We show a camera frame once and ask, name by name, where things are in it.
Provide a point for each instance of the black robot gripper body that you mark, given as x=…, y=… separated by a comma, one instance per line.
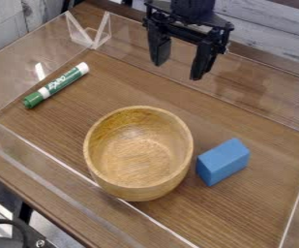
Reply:
x=188, y=20

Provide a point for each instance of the blue foam block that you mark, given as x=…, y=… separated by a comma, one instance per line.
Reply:
x=221, y=161

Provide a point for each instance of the brown wooden bowl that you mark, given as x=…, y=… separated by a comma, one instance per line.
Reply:
x=137, y=152

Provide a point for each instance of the green Expo marker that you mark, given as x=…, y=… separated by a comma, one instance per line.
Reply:
x=52, y=87

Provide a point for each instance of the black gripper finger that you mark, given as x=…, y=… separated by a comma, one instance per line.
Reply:
x=203, y=60
x=159, y=48

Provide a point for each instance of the black table leg bracket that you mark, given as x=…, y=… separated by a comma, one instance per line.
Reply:
x=36, y=240

